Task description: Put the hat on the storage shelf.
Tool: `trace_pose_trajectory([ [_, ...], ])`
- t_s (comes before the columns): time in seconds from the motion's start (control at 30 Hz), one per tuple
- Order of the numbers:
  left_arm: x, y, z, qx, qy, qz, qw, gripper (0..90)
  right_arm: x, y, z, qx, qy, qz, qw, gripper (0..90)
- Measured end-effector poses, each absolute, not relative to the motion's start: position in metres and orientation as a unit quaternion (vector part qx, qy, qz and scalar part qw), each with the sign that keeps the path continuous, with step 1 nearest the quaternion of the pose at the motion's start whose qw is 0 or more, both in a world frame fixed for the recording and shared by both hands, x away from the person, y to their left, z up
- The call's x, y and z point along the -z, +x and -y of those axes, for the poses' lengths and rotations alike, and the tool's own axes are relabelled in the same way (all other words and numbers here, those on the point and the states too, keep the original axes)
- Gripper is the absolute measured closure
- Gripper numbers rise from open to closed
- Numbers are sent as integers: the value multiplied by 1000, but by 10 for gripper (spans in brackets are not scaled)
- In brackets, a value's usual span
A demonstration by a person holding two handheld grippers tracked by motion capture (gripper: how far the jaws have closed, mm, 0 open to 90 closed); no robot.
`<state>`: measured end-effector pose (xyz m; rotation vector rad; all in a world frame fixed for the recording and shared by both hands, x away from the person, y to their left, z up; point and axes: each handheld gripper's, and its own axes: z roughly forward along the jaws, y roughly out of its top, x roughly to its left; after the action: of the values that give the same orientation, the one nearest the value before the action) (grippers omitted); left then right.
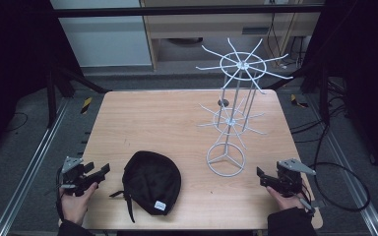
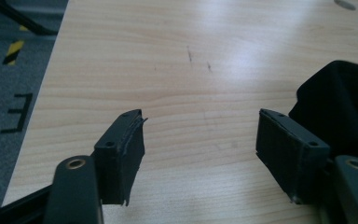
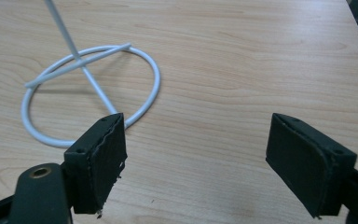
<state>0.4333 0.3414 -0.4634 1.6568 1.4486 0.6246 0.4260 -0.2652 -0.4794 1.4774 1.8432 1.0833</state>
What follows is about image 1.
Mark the person's right hand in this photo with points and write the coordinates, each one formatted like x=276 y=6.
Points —
x=283 y=200

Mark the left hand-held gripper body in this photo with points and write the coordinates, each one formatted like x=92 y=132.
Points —
x=74 y=177

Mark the dark round table grommet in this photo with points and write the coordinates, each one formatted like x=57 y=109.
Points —
x=223 y=103

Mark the yellow black striped marker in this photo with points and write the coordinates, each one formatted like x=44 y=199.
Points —
x=297 y=101
x=86 y=105

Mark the white cabinet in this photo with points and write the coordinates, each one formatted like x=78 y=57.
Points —
x=105 y=36

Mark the black cap with white label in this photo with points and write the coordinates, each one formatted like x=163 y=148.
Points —
x=152 y=183

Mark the light wooden desk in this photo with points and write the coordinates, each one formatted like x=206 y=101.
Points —
x=216 y=24

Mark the person's left hand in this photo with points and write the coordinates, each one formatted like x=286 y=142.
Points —
x=75 y=205

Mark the black horizontal frame bar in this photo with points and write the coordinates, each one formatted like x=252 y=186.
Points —
x=177 y=11

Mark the aluminium floor rail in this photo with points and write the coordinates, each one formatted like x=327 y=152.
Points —
x=351 y=177
x=29 y=170

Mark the black metal stand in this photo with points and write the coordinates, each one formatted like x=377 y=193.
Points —
x=62 y=85
x=318 y=88

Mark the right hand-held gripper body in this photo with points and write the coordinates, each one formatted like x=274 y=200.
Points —
x=290 y=178

